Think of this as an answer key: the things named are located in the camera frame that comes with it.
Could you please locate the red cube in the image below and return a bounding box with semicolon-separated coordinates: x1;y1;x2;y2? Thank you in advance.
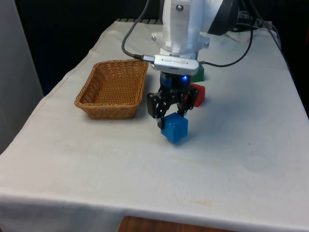
190;83;206;107

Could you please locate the blue cube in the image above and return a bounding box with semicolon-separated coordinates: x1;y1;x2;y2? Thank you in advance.
161;112;189;145

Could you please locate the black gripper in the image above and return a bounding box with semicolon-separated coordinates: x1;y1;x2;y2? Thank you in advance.
146;71;199;129

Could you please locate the wicker basket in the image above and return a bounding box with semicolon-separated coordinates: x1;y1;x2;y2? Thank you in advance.
74;59;149;120

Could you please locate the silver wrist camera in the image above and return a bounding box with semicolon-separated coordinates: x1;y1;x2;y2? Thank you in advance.
140;54;200;75

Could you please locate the black cable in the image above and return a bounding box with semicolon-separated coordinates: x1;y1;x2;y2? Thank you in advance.
121;0;151;59
199;24;254;67

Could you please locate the green block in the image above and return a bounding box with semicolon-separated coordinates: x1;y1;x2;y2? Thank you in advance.
190;65;205;82

